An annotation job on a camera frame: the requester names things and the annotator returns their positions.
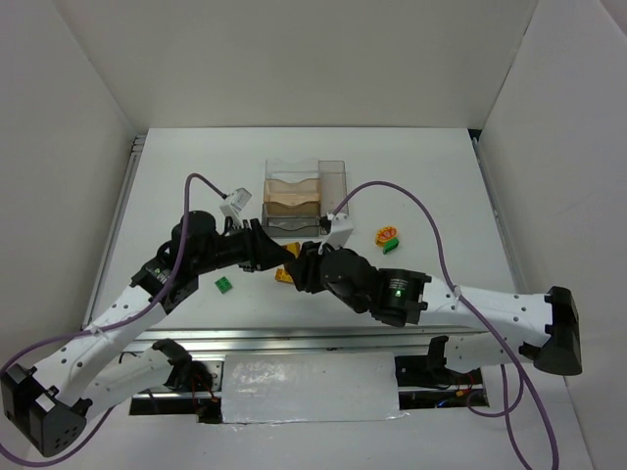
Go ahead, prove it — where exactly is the clear plastic bin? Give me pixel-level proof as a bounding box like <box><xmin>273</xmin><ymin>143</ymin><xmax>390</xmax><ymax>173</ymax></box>
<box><xmin>265</xmin><ymin>158</ymin><xmax>320</xmax><ymax>183</ymax></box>

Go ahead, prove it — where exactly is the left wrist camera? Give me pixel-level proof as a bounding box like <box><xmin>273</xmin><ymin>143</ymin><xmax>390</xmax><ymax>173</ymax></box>
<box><xmin>219</xmin><ymin>187</ymin><xmax>252</xmax><ymax>220</ymax></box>

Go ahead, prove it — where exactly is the grey tinted plastic bin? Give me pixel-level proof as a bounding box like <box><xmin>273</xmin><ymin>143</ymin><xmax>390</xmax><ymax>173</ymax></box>
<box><xmin>262</xmin><ymin>205</ymin><xmax>320</xmax><ymax>238</ymax></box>

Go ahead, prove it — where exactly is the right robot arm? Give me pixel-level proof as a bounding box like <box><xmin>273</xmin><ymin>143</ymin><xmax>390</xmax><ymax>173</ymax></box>
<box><xmin>285</xmin><ymin>242</ymin><xmax>583</xmax><ymax>376</ymax></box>

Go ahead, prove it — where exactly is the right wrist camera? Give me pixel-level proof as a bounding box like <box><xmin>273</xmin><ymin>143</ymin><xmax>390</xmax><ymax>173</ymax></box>
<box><xmin>318</xmin><ymin>212</ymin><xmax>354</xmax><ymax>253</ymax></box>

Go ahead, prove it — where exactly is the green square lego brick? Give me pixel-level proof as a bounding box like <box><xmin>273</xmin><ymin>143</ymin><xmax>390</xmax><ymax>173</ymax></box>
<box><xmin>215</xmin><ymin>276</ymin><xmax>233</xmax><ymax>295</ymax></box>

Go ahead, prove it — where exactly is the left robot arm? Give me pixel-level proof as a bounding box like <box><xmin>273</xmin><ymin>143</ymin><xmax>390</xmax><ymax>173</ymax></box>
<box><xmin>1</xmin><ymin>211</ymin><xmax>294</xmax><ymax>465</ymax></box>

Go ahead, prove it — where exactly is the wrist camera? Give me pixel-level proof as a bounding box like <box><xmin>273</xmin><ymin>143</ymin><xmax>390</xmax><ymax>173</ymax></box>
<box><xmin>219</xmin><ymin>187</ymin><xmax>252</xmax><ymax>220</ymax></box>
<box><xmin>318</xmin><ymin>212</ymin><xmax>354</xmax><ymax>253</ymax></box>

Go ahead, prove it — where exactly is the yellow lego brick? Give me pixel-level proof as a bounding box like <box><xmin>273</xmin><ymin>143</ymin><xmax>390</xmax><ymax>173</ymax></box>
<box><xmin>283</xmin><ymin>242</ymin><xmax>301</xmax><ymax>258</ymax></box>
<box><xmin>274</xmin><ymin>268</ymin><xmax>293</xmax><ymax>284</ymax></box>

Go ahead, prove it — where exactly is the yellow flower lego piece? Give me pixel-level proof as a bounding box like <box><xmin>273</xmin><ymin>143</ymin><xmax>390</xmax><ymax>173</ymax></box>
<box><xmin>375</xmin><ymin>226</ymin><xmax>398</xmax><ymax>247</ymax></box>

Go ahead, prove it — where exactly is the tall clear drawer bin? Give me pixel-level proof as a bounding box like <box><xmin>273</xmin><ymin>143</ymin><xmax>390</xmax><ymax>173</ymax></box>
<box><xmin>318</xmin><ymin>161</ymin><xmax>349</xmax><ymax>217</ymax></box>

